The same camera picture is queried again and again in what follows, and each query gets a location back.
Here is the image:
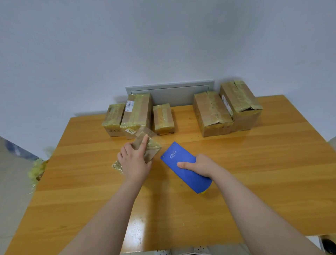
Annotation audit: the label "person's right hand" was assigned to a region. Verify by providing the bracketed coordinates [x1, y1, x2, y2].
[177, 154, 223, 180]

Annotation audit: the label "person's left hand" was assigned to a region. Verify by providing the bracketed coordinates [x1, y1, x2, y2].
[117, 134, 152, 183]

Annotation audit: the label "blue tape dispenser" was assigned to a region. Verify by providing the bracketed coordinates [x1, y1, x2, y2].
[160, 142, 213, 194]

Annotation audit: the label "small taped cardboard box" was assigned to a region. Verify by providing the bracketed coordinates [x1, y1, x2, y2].
[102, 103, 126, 137]
[111, 131, 162, 175]
[153, 103, 175, 136]

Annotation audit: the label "person's left forearm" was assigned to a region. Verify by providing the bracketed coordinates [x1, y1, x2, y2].
[58, 179, 145, 255]

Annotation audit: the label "person's right forearm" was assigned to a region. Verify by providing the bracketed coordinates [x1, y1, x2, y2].
[211, 168, 327, 255]

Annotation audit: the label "wooden table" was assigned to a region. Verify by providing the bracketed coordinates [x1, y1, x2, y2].
[5, 95, 336, 255]

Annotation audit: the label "tall labelled cardboard box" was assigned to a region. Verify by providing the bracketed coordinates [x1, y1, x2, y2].
[120, 93, 153, 140]

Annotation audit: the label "large taped cardboard box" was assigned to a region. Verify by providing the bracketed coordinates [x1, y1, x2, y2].
[193, 91, 234, 138]

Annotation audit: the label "large labelled cardboard box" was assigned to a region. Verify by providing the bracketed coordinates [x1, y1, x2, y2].
[219, 80, 264, 132]

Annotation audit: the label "crumpled yellow tape scraps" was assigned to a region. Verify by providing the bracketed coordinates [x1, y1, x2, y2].
[27, 147, 55, 192]

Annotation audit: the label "white power strip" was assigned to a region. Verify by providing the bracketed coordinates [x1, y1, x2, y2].
[147, 246, 213, 255]

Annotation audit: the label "grey wall panel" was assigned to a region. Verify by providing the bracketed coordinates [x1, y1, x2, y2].
[125, 80, 215, 107]

